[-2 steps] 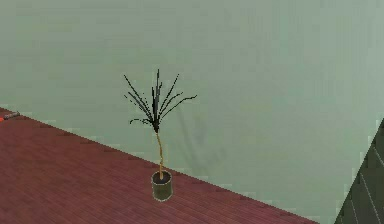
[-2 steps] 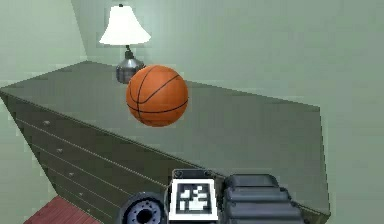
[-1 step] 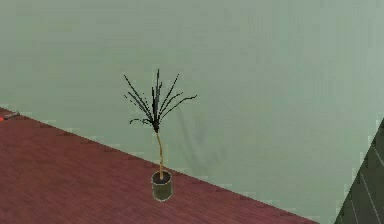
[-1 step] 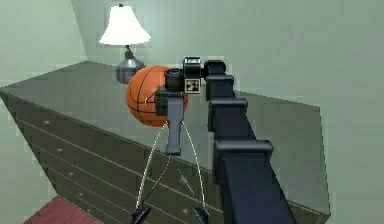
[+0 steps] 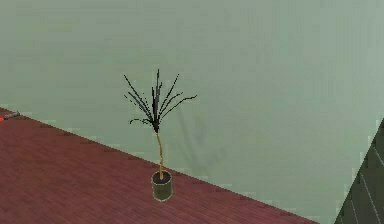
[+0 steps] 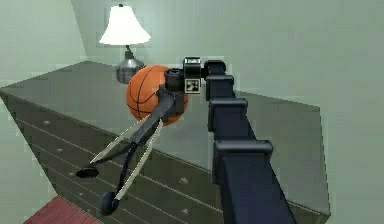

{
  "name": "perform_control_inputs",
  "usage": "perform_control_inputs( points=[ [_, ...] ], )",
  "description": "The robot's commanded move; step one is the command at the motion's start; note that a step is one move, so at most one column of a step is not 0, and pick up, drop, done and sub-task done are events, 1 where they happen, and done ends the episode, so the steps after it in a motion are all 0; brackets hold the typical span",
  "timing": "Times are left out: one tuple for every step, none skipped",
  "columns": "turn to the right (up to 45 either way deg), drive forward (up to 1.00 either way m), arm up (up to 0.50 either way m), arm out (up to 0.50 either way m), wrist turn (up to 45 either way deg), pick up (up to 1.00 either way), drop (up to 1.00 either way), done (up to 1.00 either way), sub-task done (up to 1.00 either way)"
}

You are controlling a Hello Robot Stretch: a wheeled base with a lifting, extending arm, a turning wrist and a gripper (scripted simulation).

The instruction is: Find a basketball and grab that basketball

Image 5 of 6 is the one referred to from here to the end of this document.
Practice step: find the potted house plant thin stem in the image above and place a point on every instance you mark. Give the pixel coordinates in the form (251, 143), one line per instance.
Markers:
(162, 190)

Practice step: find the small grey and orange object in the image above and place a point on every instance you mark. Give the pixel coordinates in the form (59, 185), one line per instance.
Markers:
(10, 115)

